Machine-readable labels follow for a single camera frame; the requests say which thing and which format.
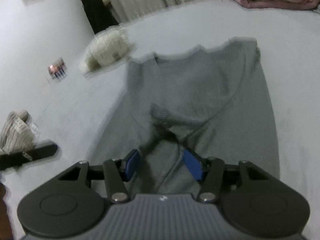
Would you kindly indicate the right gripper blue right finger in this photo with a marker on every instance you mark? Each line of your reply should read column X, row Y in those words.
column 196, row 165

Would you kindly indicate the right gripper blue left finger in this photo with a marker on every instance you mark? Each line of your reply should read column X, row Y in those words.
column 130, row 164

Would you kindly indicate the grey t-shirt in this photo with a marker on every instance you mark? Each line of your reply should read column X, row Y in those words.
column 213, row 101

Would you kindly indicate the white plush dog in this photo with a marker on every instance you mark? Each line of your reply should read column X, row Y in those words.
column 107, row 47

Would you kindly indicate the grey bed sheet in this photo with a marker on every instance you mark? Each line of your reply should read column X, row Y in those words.
column 73, row 110

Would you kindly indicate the black hanging coat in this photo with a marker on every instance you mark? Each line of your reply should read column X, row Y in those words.
column 98, row 15

